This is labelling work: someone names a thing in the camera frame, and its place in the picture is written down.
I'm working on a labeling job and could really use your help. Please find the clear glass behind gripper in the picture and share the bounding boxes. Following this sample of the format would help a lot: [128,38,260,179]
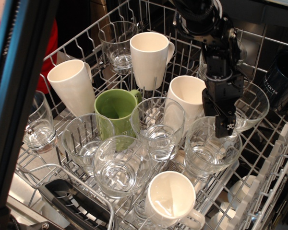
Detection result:
[196,53,207,81]

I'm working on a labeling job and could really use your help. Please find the tall white mug left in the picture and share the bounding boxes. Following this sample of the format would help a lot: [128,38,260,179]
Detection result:
[47,59,96,117]

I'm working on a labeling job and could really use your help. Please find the tall white mug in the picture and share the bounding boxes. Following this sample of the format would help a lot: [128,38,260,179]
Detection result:
[47,59,96,117]
[130,32,175,91]

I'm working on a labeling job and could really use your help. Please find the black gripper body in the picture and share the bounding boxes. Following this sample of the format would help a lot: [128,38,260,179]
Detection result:
[202,74,244,116]

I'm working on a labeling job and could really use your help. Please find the grey wire dishwasher rack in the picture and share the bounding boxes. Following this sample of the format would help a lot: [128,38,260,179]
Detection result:
[7,0,288,230]

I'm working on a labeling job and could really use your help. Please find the white mug centre right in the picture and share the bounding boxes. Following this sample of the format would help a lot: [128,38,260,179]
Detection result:
[167,75,206,132]

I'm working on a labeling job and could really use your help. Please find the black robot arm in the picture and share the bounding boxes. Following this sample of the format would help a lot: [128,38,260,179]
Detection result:
[172,0,244,138]

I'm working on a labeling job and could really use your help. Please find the clear glass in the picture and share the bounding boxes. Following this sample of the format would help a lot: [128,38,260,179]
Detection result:
[235,80,270,133]
[62,114,115,176]
[93,136,153,199]
[184,116,242,179]
[196,53,207,81]
[130,97,185,161]
[23,91,58,154]
[98,21,139,75]

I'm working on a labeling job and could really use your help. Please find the black frame with spring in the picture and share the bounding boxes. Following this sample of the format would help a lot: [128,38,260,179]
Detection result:
[0,0,59,230]

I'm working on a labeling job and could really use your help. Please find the green ceramic mug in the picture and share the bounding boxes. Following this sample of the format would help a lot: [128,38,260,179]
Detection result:
[95,89,143,152]

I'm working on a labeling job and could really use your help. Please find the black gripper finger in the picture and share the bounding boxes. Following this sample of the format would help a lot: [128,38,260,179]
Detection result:
[202,95,217,116]
[215,114,236,138]

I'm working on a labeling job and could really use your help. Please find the dark navy printed mug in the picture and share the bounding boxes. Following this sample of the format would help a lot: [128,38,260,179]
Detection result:
[258,49,288,114]

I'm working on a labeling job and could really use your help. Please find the red shirt torso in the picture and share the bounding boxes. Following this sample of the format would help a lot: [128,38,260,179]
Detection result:
[0,4,59,94]

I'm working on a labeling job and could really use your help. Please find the tall white mug back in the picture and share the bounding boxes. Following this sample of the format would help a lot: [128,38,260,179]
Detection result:
[130,32,175,91]

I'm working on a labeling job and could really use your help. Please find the white mug front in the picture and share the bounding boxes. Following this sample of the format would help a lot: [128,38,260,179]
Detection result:
[144,171,205,230]

